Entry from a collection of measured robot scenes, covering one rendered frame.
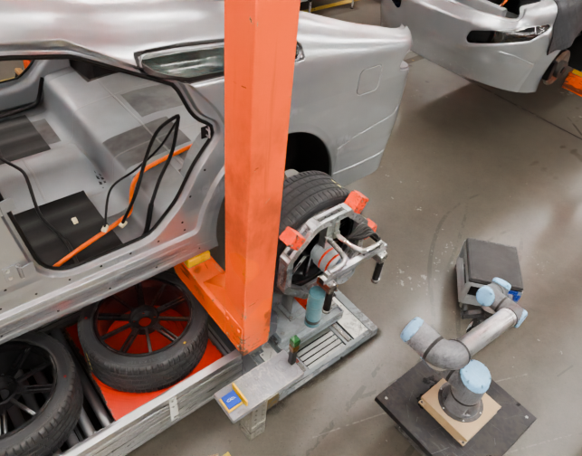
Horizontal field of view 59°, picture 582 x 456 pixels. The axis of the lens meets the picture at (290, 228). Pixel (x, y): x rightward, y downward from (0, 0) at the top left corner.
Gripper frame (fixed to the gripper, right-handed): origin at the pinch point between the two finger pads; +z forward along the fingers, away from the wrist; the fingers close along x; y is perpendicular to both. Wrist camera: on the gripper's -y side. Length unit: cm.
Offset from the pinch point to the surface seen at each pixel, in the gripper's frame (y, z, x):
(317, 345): -67, 56, 38
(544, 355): 76, 26, 63
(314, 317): -79, 13, -4
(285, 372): -85, 36, -24
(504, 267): 37, -15, 86
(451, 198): 17, -21, 199
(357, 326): -46, 41, 50
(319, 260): -86, -19, -3
